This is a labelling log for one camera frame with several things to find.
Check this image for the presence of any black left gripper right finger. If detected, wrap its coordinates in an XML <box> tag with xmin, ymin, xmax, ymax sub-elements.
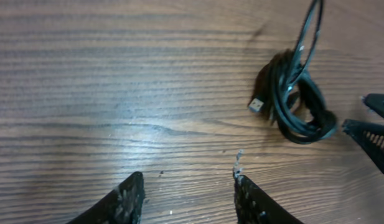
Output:
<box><xmin>232</xmin><ymin>149</ymin><xmax>304</xmax><ymax>224</ymax></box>

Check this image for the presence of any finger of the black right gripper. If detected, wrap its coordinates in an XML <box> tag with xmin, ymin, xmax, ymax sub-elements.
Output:
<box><xmin>342</xmin><ymin>119</ymin><xmax>384</xmax><ymax>174</ymax></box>
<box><xmin>363</xmin><ymin>93</ymin><xmax>384</xmax><ymax>118</ymax></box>

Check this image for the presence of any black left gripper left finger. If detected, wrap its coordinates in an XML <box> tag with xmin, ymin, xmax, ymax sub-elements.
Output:
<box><xmin>68</xmin><ymin>172</ymin><xmax>145</xmax><ymax>224</ymax></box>

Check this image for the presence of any black USB cable bundle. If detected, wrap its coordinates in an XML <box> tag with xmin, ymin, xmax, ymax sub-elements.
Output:
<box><xmin>248</xmin><ymin>0</ymin><xmax>338</xmax><ymax>145</ymax></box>

